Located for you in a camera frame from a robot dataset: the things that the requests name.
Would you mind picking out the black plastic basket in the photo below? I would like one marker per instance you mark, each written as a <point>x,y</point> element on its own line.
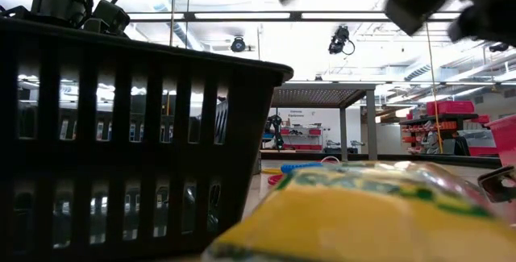
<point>121,155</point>

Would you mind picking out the red plastic basket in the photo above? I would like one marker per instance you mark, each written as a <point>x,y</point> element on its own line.
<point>506,141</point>

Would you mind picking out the dark red rubber band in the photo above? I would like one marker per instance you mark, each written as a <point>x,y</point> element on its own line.
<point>275,180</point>

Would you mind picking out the yellow plastic packet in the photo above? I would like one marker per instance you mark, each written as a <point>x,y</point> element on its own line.
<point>342,221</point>

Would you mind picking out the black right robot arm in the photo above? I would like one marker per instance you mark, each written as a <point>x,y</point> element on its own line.
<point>483,16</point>

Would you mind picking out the black background robot arm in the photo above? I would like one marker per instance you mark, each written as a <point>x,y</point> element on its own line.
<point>276,131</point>

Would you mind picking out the red storage bin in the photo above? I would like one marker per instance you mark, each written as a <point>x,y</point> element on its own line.
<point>450,107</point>

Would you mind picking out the grey perforated metal shelf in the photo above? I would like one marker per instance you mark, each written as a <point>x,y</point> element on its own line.
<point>322,88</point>

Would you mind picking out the storage shelf rack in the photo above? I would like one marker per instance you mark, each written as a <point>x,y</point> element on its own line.
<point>439,133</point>

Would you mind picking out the black overhead camera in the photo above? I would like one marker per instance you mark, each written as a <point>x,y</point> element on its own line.
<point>338,39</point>

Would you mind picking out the black ceiling camera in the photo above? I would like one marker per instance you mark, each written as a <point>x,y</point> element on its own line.
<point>499,47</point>
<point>238,44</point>

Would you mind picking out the black metal rig frame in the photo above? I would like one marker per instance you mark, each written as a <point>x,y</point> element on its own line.
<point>443,160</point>

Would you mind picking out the white wall sign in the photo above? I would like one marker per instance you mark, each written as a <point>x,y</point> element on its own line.
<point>296,113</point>

